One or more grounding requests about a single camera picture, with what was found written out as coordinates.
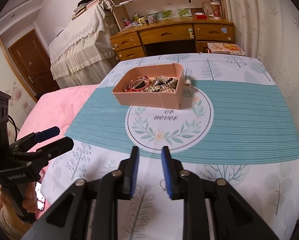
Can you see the person's left hand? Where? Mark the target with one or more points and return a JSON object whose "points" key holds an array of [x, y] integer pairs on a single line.
{"points": [[29, 202]]}

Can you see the orange picture book box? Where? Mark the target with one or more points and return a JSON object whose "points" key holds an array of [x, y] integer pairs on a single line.
{"points": [[225, 48]]}

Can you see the red small tray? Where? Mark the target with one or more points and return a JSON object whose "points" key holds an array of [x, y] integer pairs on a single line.
{"points": [[200, 16]]}

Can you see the pink blanket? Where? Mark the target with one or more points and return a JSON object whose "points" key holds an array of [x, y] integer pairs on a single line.
{"points": [[59, 109]]}

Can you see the wooden desk with drawers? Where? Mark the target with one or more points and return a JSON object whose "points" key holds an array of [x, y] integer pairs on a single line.
{"points": [[177, 35]]}

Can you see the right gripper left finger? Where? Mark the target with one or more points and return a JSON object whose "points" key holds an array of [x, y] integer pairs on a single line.
{"points": [[89, 209]]}

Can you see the brown wooden door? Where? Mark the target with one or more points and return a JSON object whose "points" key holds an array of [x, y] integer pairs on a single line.
{"points": [[34, 64]]}

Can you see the tree print tablecloth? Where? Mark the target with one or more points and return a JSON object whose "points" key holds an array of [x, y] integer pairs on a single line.
{"points": [[233, 124]]}

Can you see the pink jewelry box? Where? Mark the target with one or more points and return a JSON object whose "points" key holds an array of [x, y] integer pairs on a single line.
{"points": [[159, 86]]}

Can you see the cream patterned curtain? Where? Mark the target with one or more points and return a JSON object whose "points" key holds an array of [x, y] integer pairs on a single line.
{"points": [[269, 31]]}

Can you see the lace covered piano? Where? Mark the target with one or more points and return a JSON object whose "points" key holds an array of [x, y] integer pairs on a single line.
{"points": [[82, 53]]}

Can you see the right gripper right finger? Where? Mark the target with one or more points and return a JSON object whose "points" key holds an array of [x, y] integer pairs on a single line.
{"points": [[212, 209]]}

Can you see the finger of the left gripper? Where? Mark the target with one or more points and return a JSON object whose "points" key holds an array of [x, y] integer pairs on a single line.
{"points": [[43, 154], [43, 134]]}

